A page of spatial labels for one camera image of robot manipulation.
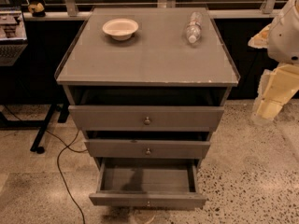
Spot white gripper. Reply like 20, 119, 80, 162
251, 63, 299, 122

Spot grey bottom drawer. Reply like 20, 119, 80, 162
90, 158, 206, 209

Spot grey drawer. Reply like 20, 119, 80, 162
90, 158, 206, 209
69, 105, 224, 132
85, 139, 210, 159

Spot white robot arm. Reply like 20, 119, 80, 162
248, 0, 299, 125

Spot grey drawer cabinet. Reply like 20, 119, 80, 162
54, 6, 241, 170

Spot grey middle drawer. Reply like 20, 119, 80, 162
85, 139, 210, 159

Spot grey top drawer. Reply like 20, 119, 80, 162
69, 105, 224, 132

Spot clear plastic water bottle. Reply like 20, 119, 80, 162
186, 11, 203, 44

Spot white paper bowl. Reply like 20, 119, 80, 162
102, 19, 138, 41

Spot small yellow black object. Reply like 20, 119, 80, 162
28, 2, 46, 17

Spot open laptop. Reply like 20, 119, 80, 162
0, 7, 28, 66

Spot black floor cable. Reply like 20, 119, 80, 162
0, 105, 89, 224

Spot black desk frame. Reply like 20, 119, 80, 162
0, 104, 69, 154

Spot metal railing frame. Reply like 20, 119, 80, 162
18, 0, 299, 20

